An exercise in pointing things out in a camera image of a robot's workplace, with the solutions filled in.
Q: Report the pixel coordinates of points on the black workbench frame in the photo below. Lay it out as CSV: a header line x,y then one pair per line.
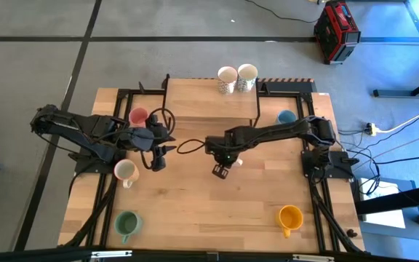
x,y
395,200

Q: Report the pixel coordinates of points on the black geometric patterned white mug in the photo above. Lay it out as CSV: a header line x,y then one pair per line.
x,y
247,72

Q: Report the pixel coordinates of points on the white power strip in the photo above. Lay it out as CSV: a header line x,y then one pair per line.
x,y
371,128

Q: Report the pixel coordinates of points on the silver bracket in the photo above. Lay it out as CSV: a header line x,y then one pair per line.
x,y
111,254
313,258

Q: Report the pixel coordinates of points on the tan diamond patterned mug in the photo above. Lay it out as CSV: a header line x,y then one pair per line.
x,y
227,74

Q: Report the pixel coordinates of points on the green mug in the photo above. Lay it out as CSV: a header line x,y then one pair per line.
x,y
127,222

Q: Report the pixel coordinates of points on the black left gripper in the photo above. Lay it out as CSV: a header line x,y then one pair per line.
x,y
158,127

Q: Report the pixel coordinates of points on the white box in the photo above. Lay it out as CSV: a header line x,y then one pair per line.
x,y
384,218

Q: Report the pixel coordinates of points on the yellow patterned mug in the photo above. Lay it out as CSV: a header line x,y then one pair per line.
x,y
125,170

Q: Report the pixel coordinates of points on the blue faceted mug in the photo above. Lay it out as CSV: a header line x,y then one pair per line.
x,y
286,117

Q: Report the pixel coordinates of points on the black table frame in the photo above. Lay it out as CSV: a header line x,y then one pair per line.
x,y
144,92

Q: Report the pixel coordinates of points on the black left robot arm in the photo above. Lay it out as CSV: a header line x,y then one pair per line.
x,y
71,125

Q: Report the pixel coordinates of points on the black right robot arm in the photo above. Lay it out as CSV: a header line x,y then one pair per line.
x,y
275,131

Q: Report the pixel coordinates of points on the red black toolbox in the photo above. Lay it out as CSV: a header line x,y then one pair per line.
x,y
335,32

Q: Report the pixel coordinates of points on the pink faceted mug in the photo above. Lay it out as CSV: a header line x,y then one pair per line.
x,y
137,115

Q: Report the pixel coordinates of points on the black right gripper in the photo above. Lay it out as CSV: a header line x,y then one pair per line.
x,y
220,147

